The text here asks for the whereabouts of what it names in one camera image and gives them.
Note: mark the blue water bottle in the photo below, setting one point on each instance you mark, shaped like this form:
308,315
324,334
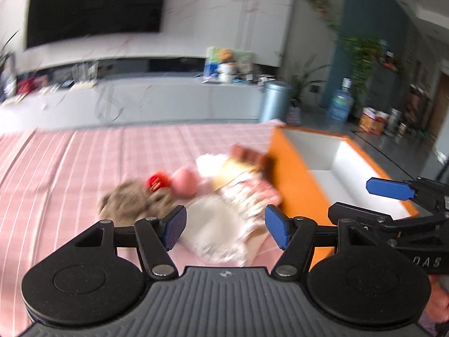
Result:
340,105

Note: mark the orange gift bag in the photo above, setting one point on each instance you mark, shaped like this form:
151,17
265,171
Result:
371,121

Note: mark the orange storage box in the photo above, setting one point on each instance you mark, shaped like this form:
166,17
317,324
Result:
298,182

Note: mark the brown sponge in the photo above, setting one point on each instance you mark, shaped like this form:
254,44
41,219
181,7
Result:
250,156

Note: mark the teddy bear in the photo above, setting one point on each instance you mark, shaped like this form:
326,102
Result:
226,65

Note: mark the potted long-leaf plant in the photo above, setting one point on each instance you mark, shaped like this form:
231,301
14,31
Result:
305,73

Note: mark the blue-grey trash can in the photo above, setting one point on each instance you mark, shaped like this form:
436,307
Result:
275,100

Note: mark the yellow cloth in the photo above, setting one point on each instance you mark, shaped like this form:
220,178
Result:
229,173

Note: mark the white fluffy cloth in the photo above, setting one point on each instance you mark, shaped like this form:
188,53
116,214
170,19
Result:
210,163

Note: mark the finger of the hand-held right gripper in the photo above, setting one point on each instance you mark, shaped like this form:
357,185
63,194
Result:
354,212
389,189

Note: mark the red box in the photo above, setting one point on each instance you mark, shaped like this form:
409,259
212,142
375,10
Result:
29,86

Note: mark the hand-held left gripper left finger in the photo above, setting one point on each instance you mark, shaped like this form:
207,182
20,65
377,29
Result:
174,227

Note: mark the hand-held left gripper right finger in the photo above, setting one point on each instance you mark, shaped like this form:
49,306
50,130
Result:
277,226

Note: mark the woven basket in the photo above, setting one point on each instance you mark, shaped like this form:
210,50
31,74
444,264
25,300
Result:
294,114

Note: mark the metal cans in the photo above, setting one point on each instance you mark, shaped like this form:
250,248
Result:
396,121

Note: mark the brown plush toy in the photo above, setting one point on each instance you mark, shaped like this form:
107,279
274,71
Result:
129,198

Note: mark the dark wooden cabinet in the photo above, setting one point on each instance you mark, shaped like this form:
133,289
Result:
426,87

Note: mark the black television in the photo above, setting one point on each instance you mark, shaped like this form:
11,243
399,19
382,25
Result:
94,3

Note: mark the red soft toy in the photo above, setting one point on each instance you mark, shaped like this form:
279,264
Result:
158,181

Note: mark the trailing vine plant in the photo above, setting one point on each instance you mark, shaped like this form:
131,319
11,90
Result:
324,7

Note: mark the pink checkered blanket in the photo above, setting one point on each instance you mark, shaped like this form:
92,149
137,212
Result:
70,165

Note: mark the hanging pothos plant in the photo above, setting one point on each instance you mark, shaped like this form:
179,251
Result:
363,59

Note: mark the white marble TV console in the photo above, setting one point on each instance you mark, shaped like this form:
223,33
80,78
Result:
158,101

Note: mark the pink soft ball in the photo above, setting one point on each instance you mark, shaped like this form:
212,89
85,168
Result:
184,182

